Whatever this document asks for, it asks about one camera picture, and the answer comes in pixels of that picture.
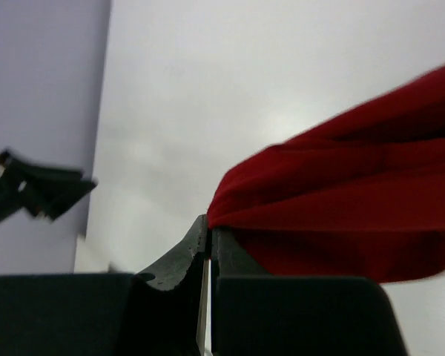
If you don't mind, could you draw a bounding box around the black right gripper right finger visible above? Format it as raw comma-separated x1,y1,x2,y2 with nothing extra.
211,227,269,355

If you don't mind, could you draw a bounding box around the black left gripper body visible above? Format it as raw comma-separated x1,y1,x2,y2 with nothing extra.
0,150,97,223

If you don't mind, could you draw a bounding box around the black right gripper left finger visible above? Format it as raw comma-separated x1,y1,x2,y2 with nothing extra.
133,215,208,355

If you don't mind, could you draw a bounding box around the dark red t shirt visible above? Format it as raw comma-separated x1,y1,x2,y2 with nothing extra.
208,65,445,283

